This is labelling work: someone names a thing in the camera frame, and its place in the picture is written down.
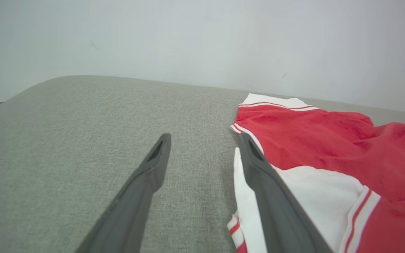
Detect red white striped shirt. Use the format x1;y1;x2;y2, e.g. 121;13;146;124
226;93;405;253

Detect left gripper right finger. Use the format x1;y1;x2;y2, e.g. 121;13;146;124
238;133;333;253

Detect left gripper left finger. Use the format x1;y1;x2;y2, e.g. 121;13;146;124
75;133;172;253

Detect grey fabric ironing board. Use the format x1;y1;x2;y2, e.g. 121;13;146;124
0;75;405;253

